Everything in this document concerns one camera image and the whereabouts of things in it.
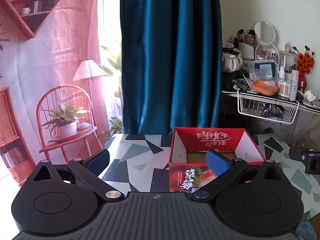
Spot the pink printed backdrop cloth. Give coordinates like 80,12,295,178
1,0,121,186

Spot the blue velvet curtain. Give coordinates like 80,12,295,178
120,0,222,134

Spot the white spray bottle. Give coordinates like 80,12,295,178
289,70,299,101

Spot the beige pumpkin bag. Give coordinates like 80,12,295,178
222,48,244,73

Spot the round white vanity mirror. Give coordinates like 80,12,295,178
253,21,276,44

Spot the orange oval dish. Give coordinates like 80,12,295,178
252,80,278,96

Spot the white wire basket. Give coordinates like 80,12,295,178
237,92,300,125

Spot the white brush holder cup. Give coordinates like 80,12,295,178
238,42,254,60

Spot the red strawberry cardboard box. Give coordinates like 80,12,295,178
169,127,265,193

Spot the cotton swab box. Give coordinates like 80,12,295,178
277,79,290,98

